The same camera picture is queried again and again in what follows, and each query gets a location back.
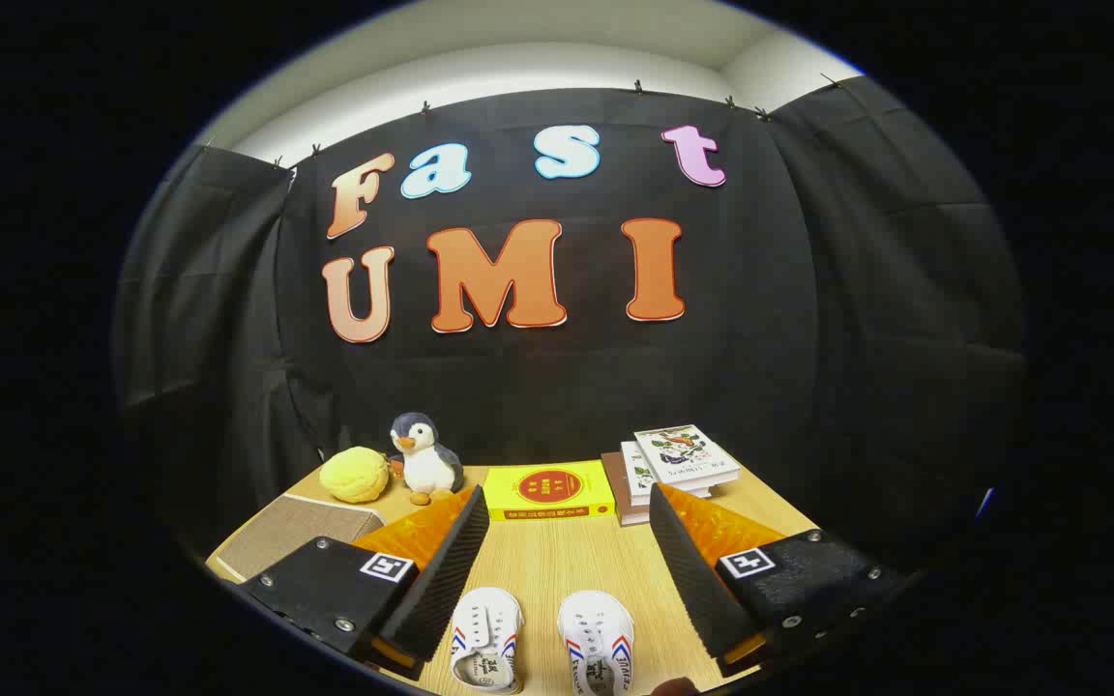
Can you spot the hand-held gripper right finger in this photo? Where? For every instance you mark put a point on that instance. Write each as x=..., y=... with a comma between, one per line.
x=692, y=580

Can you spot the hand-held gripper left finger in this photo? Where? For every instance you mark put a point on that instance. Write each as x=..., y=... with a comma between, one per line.
x=441, y=580

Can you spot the white striped canvas shoe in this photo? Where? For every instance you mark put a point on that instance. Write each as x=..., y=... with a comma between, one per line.
x=480, y=628
x=596, y=623

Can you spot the brown fabric storage box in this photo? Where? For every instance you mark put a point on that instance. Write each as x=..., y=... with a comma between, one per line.
x=296, y=532

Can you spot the penguin plush toy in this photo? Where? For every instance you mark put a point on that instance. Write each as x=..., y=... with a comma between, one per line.
x=426, y=464

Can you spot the white illustrated book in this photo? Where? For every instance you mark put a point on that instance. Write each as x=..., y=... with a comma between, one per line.
x=683, y=454
x=636, y=474

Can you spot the yellow plush ball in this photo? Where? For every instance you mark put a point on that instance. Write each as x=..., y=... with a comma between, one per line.
x=354, y=476

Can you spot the yellow book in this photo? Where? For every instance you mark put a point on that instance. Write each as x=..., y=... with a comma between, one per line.
x=547, y=488

